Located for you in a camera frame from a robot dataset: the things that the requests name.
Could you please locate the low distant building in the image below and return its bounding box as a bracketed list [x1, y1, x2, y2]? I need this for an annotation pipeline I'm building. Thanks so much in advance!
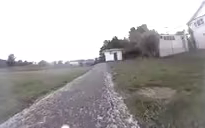
[69, 59, 96, 66]

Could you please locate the grey gravel path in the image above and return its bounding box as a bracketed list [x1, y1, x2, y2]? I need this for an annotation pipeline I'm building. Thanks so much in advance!
[0, 62, 141, 128]

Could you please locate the white building with windows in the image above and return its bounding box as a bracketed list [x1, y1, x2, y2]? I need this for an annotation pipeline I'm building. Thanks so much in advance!
[158, 33, 190, 58]

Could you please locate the row of distant trees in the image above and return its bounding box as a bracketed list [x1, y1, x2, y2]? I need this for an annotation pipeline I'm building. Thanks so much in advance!
[0, 53, 71, 69]

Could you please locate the grass verge with weeds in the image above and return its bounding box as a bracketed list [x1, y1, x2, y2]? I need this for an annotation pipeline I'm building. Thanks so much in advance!
[0, 64, 93, 128]

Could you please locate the grass field beside path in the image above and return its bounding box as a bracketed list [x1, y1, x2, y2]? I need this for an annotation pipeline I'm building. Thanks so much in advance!
[108, 48, 205, 128]

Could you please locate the large white building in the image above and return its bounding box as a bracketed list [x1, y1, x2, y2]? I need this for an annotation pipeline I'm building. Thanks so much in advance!
[186, 0, 205, 50]

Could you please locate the clump of dark trees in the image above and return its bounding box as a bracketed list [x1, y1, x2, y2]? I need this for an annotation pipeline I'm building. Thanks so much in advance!
[95, 23, 161, 63]

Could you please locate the small white shed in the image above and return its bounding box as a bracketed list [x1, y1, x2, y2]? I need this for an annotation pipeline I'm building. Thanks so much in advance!
[102, 48, 125, 63]

